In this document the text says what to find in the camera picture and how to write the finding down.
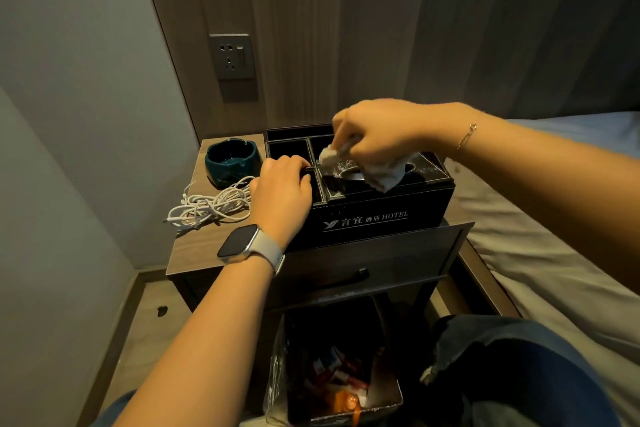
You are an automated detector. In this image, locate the person's left hand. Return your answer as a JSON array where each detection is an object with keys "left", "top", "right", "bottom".
[{"left": 248, "top": 155, "right": 314, "bottom": 251}]

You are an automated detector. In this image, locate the person's right hand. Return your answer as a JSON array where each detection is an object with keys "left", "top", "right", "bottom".
[{"left": 331, "top": 99, "right": 454, "bottom": 167}]

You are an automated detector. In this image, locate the white cloth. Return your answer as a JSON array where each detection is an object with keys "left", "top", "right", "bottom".
[{"left": 318, "top": 134, "right": 420, "bottom": 193}]

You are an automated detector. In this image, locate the black leather organizer box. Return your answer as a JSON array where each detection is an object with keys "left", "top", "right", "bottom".
[{"left": 263, "top": 124, "right": 456, "bottom": 253}]

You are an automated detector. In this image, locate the person's right forearm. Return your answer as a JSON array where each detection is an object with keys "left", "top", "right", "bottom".
[{"left": 446, "top": 102, "right": 640, "bottom": 294}]

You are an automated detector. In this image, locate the person's left forearm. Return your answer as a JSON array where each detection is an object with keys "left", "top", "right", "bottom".
[{"left": 112, "top": 248, "right": 282, "bottom": 427}]

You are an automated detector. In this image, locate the dark green ceramic ashtray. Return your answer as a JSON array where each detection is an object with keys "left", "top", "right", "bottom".
[{"left": 204, "top": 138, "right": 262, "bottom": 190}]

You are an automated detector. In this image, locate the smartwatch with white band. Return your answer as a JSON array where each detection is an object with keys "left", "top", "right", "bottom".
[{"left": 216, "top": 224, "right": 286, "bottom": 276}]

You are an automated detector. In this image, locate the brown wooden nightstand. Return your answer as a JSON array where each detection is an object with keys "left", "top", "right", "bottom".
[{"left": 166, "top": 134, "right": 476, "bottom": 315}]

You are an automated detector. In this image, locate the black trash bin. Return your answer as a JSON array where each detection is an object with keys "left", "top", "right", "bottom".
[{"left": 263, "top": 294, "right": 404, "bottom": 427}]

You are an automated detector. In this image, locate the pile of colourful wrappers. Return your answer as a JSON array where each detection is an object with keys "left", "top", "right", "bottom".
[{"left": 305, "top": 347, "right": 373, "bottom": 427}]

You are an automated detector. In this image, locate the clear plastic bin liner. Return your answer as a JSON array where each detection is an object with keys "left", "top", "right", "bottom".
[{"left": 263, "top": 316, "right": 301, "bottom": 427}]

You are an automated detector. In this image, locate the bed with white sheet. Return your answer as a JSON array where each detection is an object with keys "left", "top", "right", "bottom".
[{"left": 444, "top": 111, "right": 640, "bottom": 427}]

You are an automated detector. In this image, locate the white coiled charging cable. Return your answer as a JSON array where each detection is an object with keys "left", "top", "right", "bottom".
[{"left": 162, "top": 175, "right": 257, "bottom": 232}]

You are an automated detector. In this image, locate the thin gold bracelet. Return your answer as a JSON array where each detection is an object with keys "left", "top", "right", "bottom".
[{"left": 455, "top": 121, "right": 478, "bottom": 151}]

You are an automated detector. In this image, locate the grey wall socket with switch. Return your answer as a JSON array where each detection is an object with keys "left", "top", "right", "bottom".
[{"left": 209, "top": 34, "right": 257, "bottom": 81}]

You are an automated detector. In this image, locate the black drawer handle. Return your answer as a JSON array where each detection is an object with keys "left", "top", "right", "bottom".
[{"left": 319, "top": 269, "right": 371, "bottom": 290}]

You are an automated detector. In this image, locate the wooden bed frame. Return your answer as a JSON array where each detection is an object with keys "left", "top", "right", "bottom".
[{"left": 429, "top": 239, "right": 522, "bottom": 318}]

